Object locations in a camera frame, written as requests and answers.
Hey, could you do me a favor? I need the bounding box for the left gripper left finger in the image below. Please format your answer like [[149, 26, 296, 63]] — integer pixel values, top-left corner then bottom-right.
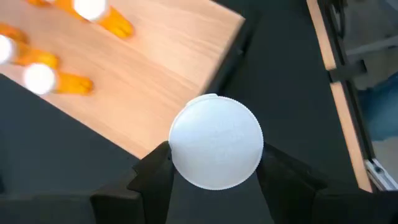
[[127, 141, 175, 224]]

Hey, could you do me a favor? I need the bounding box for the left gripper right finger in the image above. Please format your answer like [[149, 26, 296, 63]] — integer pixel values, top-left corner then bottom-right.
[[256, 142, 327, 224]]

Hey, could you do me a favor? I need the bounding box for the large orange pill bottle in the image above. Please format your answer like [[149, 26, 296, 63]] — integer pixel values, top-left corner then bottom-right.
[[169, 93, 265, 191], [0, 22, 30, 44]]

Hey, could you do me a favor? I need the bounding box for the silver aluminium extrusion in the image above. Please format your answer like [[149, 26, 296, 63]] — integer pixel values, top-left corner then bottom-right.
[[363, 157, 398, 191]]

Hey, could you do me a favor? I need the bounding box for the blue fabric object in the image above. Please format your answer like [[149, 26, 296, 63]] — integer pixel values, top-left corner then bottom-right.
[[357, 73, 398, 142]]

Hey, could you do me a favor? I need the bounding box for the black metal table frame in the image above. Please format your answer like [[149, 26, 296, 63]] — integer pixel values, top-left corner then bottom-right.
[[315, 0, 379, 192]]

